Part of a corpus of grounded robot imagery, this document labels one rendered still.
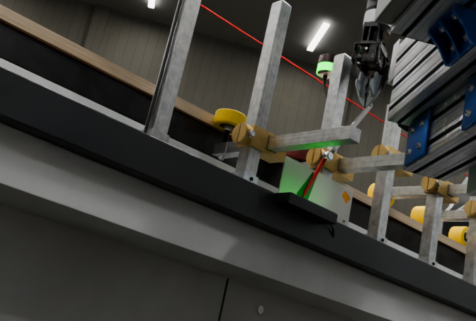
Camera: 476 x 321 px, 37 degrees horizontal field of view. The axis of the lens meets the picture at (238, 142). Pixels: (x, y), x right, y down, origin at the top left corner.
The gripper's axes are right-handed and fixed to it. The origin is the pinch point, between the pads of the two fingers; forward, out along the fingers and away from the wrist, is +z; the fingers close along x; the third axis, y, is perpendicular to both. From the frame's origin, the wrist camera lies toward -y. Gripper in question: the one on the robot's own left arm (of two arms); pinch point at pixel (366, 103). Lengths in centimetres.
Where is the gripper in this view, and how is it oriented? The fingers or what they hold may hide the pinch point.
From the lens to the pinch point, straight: 181.8
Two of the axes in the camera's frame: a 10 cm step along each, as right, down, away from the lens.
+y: -4.3, -3.8, -8.2
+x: 8.8, 0.4, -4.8
